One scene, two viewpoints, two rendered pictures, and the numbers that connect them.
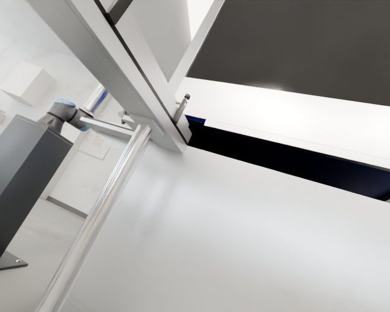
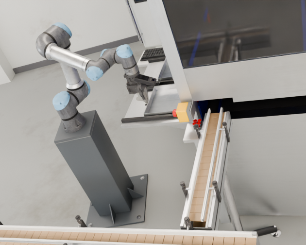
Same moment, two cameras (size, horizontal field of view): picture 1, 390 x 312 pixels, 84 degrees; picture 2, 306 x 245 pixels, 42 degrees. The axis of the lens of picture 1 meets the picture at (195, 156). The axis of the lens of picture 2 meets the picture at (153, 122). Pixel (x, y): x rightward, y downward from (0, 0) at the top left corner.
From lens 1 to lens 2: 178 cm
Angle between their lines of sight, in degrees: 53
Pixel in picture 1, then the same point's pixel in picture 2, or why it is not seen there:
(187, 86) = (194, 76)
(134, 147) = not seen: hidden behind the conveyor
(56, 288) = (236, 219)
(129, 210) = not seen: hidden behind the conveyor
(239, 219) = (294, 143)
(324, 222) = not seen: outside the picture
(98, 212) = (229, 196)
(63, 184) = (9, 48)
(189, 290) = (285, 177)
